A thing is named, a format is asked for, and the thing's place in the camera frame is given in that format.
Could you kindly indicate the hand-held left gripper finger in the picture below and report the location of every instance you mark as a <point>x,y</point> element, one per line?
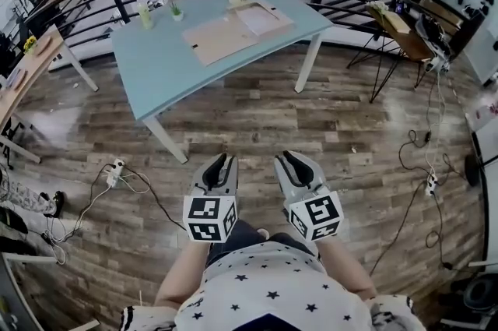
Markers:
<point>200,179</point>
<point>232,173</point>

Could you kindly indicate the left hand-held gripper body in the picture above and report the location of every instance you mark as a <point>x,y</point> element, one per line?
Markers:
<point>210,208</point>

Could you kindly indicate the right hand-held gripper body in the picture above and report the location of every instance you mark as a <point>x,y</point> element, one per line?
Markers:
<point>317,214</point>

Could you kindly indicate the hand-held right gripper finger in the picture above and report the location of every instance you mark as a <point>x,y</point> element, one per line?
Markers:
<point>281,173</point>
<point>311,171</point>

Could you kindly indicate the beige cardboard sheet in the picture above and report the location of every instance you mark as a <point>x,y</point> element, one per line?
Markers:
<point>214,41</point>

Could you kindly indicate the clear plastic bag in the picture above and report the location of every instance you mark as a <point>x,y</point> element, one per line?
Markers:
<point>257,20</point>

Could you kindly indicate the person's right forearm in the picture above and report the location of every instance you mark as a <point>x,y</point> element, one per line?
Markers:
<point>346,271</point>

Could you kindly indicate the person's left forearm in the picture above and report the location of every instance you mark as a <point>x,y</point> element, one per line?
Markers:
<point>183,275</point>

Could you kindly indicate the person's dark trousers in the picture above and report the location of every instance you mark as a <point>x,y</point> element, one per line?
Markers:
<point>245,236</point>

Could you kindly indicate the person's white shoe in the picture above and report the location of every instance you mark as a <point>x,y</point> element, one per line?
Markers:
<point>263,233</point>

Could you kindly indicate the white star print shirt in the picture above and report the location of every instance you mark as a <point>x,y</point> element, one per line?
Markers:
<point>272,282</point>

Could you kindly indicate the white power strip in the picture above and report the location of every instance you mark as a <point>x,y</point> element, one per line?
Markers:
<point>114,173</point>
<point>432,184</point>
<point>437,65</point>

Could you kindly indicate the light blue table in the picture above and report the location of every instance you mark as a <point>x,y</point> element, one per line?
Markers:
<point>155,64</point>

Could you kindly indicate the black round stand base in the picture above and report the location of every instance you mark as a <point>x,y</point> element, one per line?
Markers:
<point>472,170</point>

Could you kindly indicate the wooden side table hairpin legs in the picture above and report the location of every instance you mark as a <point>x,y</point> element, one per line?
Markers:
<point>408,41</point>

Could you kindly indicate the small green potted plant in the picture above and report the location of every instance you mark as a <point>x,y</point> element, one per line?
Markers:
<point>177,13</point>

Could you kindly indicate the beige box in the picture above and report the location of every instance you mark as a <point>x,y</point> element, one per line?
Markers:
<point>397,23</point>

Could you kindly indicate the pale green drink bottle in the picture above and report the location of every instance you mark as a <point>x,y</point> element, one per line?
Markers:
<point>144,16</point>

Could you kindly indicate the white flower bunch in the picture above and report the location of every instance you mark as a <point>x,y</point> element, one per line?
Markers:
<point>379,7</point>

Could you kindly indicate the light wooden desk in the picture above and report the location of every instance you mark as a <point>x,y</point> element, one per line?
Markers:
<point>27,72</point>

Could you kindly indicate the yellow flowers in pot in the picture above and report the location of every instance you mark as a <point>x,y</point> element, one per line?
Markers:
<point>30,44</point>

